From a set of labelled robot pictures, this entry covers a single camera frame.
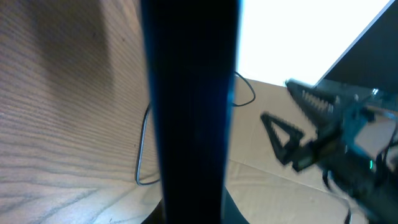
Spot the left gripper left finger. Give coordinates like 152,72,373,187
141,199,165,224

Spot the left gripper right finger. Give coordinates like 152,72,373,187
221,187,249,224

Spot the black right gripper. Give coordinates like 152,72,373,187
259,78,398,218

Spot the black USB charging cable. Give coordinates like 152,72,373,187
134,70,257,187

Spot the blue Galaxy smartphone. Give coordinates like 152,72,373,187
141,0,241,223

